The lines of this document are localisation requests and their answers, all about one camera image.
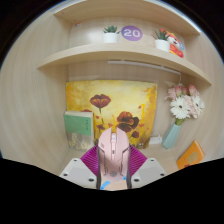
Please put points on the yellow poppy flower painting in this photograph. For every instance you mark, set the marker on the yellow poppy flower painting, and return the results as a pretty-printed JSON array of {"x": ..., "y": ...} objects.
[{"x": 130, "y": 98}]

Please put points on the white under-shelf light bar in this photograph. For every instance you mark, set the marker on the white under-shelf light bar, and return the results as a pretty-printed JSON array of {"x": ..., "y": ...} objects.
[{"x": 143, "y": 66}]

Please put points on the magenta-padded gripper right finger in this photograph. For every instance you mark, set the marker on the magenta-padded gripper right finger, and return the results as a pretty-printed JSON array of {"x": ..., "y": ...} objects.
[{"x": 150, "y": 170}]

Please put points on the pink and white flower bouquet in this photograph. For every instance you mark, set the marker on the pink and white flower bouquet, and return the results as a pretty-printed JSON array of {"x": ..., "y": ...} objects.
[{"x": 183, "y": 105}]

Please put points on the green and beige book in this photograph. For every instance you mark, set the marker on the green and beige book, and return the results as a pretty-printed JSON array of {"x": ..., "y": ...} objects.
[{"x": 78, "y": 128}]

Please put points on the pink computer mouse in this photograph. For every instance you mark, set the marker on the pink computer mouse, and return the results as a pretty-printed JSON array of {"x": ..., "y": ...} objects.
[{"x": 113, "y": 153}]

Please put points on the orange book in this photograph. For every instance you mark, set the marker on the orange book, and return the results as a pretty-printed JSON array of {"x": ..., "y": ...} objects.
[{"x": 191, "y": 156}]

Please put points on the pale teal faceted vase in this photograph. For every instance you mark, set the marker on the pale teal faceted vase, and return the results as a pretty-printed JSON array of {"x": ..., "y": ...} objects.
[{"x": 171, "y": 136}]

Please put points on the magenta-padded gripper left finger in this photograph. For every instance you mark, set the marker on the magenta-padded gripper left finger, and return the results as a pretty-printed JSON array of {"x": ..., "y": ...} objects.
[{"x": 76, "y": 170}]

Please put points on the wooden shelf unit with ornaments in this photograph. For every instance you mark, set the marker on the wooden shelf unit with ornaments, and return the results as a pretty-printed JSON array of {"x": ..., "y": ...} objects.
[{"x": 120, "y": 53}]

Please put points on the white charger block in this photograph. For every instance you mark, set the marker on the white charger block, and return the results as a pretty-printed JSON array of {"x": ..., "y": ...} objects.
[{"x": 155, "y": 140}]

